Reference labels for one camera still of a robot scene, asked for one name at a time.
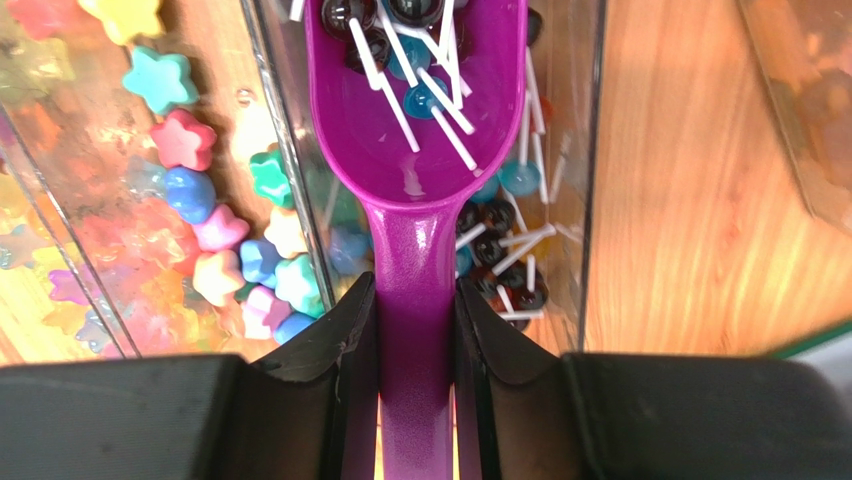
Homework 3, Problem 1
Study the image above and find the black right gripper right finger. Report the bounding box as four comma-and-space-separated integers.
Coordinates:
454, 279, 851, 479

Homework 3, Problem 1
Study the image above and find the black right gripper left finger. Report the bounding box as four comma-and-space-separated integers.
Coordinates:
1, 273, 378, 479

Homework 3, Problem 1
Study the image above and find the colourful star candy bin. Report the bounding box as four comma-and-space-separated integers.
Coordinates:
1, 1, 323, 362

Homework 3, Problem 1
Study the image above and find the translucent gummy candy bin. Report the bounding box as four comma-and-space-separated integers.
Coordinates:
1, 100, 144, 359

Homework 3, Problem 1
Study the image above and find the clear candy bin back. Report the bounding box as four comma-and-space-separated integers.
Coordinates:
739, 0, 851, 233

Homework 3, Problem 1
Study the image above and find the green clipboard folder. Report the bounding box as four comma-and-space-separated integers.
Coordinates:
769, 334, 851, 359

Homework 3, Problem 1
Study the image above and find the purple plastic scoop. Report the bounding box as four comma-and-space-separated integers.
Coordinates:
304, 1, 528, 479

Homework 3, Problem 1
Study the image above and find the lollipop candy bin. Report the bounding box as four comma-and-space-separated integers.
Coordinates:
242, 1, 607, 352

